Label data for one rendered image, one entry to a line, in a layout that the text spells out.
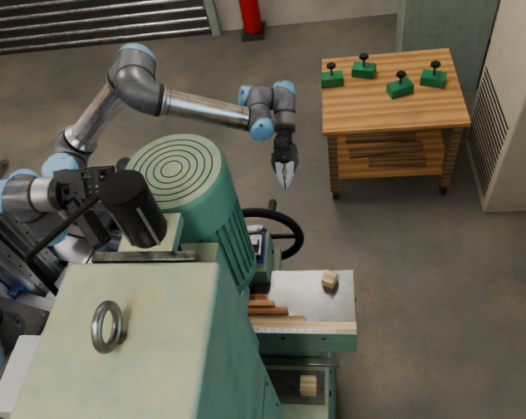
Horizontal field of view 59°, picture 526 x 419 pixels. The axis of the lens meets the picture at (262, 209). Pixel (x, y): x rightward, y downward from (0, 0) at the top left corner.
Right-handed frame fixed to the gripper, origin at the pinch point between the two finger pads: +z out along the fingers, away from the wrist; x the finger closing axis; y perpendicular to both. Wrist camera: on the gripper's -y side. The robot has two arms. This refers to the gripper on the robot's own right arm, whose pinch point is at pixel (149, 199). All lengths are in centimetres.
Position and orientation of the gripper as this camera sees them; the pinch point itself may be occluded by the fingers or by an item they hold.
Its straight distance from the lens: 98.7
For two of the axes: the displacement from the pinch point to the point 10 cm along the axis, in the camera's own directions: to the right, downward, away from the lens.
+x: 1.6, -2.3, 9.6
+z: 9.8, -0.3, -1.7
